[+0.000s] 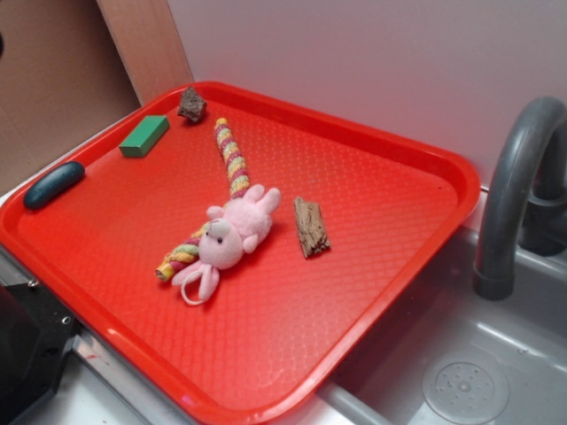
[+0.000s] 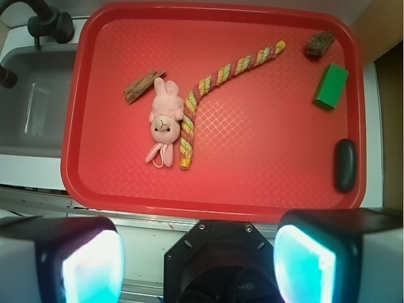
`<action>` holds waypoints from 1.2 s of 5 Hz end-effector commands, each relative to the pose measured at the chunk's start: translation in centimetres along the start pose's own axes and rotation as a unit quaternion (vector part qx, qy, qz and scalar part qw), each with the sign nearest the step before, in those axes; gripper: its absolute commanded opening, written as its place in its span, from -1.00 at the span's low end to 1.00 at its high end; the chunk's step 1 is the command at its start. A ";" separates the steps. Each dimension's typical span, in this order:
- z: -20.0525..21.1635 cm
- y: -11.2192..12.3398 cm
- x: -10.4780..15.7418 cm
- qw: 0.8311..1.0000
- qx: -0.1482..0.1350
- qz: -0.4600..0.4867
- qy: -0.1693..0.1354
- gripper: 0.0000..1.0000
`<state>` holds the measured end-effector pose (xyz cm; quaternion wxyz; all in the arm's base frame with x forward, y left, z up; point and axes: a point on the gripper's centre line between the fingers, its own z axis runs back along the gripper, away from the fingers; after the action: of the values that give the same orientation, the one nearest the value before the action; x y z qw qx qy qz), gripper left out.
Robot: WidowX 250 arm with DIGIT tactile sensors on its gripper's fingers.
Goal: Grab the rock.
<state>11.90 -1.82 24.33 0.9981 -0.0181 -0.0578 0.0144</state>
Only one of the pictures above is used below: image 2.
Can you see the brown rough rock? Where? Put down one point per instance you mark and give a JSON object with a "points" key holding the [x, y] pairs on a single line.
{"points": [[319, 43]]}

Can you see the grey sink basin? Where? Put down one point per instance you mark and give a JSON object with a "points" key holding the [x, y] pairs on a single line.
{"points": [[33, 112]]}

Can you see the green rectangular block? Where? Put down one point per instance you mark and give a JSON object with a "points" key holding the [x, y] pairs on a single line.
{"points": [[330, 87]]}

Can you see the brown bark piece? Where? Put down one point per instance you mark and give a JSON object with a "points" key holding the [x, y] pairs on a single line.
{"points": [[137, 88]]}

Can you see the smooth black stone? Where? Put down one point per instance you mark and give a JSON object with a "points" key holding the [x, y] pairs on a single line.
{"points": [[345, 165]]}

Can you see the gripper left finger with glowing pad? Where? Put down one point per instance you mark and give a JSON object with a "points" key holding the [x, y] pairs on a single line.
{"points": [[69, 259]]}

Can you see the pink plush bunny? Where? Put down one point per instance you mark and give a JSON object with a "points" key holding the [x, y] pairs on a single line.
{"points": [[165, 119]]}

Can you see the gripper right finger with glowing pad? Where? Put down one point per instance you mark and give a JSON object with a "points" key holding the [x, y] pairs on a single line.
{"points": [[353, 255]]}

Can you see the red plastic tray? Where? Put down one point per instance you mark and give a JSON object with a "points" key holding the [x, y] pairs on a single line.
{"points": [[261, 146]]}

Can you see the black faucet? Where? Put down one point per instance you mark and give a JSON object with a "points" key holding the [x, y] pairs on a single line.
{"points": [[48, 22]]}

